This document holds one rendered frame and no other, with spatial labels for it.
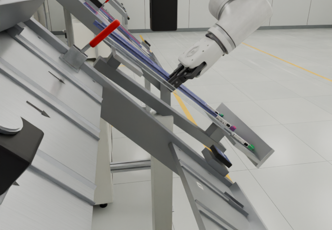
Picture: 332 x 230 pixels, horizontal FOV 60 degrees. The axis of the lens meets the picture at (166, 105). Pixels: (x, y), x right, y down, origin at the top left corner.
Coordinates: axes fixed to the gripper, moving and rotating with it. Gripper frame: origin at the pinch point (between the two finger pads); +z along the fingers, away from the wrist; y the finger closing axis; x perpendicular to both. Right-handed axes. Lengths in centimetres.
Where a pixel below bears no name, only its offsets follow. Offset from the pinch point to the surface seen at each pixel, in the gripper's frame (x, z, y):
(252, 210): 19.2, 4.3, 31.9
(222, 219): 6.4, 7.5, 40.5
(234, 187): 19.4, 4.6, 24.2
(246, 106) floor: 149, -38, -180
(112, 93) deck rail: -15.1, 9.1, 21.8
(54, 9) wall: -60, 115, -724
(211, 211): 3.7, 7.7, 40.4
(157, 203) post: 27.9, 29.1, 0.5
